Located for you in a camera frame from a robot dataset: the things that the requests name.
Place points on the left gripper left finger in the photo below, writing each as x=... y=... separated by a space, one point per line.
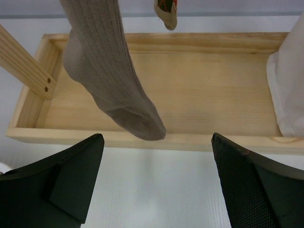
x=54 y=192

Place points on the wooden clothes rack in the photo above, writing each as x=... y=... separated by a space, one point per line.
x=201 y=83

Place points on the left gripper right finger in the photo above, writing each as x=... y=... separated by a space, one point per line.
x=258 y=191

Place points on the clear plastic bag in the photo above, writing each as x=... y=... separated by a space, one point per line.
x=285 y=76

